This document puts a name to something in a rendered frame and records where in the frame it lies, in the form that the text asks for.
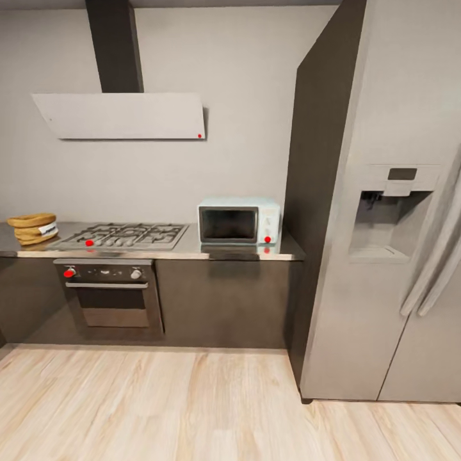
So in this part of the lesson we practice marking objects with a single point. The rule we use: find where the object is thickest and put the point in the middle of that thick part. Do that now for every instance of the popcorn bag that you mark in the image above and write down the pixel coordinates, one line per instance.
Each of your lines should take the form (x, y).
(34, 229)

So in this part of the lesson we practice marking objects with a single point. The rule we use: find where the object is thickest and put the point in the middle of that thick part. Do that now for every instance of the microwave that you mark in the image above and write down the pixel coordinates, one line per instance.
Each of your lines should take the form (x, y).
(238, 219)

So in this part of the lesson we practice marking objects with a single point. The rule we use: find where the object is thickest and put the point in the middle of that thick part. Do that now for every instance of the range hood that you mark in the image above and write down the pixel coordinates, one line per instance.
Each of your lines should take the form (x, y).
(123, 109)

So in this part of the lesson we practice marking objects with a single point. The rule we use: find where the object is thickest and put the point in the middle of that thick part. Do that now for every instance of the fridge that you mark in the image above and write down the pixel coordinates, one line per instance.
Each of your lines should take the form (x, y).
(373, 197)

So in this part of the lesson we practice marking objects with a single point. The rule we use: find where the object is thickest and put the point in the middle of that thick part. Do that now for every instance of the oven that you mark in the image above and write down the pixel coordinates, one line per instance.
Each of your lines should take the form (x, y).
(112, 296)

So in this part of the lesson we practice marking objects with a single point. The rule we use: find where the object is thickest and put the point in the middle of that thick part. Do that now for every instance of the burner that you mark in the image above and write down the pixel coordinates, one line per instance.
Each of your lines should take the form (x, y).
(138, 236)

